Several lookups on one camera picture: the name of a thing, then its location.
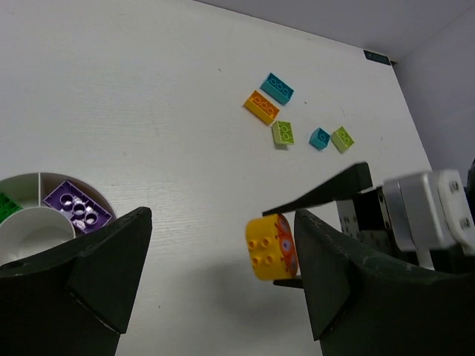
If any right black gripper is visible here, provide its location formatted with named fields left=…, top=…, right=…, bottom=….
left=262, top=162, right=419, bottom=289

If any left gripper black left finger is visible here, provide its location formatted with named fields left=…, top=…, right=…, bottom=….
left=1, top=207, right=152, bottom=355

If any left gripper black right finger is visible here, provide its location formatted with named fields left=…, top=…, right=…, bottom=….
left=294, top=210, right=474, bottom=355

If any orange yellow lego piece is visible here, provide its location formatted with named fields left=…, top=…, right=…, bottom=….
left=245, top=214, right=298, bottom=281

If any purple lego brick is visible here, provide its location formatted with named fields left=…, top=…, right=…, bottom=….
left=43, top=180, right=113, bottom=234

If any dark green lego stud piece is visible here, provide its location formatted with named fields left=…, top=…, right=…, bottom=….
left=0, top=193, right=22, bottom=223

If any white divided round container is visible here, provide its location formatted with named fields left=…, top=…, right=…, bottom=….
left=1, top=172, right=117, bottom=265

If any small blue lego brick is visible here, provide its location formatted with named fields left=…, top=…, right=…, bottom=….
left=309, top=128, right=330, bottom=151

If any lime lego brick upper right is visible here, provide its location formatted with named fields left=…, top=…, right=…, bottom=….
left=331, top=126, right=355, bottom=154

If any lime long lego brick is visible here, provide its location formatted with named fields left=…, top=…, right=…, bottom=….
left=272, top=120, right=295, bottom=150

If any orange long lego brick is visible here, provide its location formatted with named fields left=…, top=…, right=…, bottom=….
left=243, top=90, right=280, bottom=125

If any blue long lego brick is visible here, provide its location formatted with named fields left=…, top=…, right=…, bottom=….
left=260, top=73, right=294, bottom=106

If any right blue corner label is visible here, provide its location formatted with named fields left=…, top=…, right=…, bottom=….
left=364, top=50, right=393, bottom=66

